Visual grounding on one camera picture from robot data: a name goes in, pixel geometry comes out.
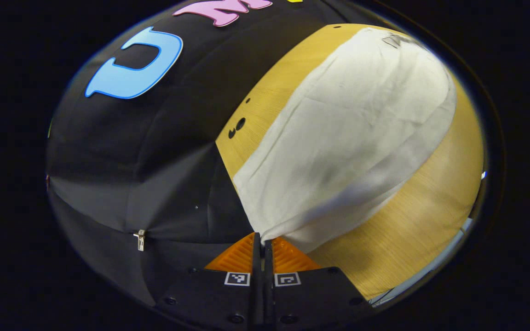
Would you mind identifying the black backdrop cloth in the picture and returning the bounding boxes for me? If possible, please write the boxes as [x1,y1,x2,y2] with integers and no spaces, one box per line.
[46,0,376,307]

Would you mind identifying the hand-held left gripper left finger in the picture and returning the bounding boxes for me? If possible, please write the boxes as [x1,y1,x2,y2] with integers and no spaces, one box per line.
[155,232,264,331]

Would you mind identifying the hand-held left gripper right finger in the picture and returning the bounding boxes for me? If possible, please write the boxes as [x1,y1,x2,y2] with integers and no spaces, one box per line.
[264,237,377,331]

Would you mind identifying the white jeans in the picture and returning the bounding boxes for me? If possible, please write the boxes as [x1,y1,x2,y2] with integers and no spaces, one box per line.
[232,28,458,254]

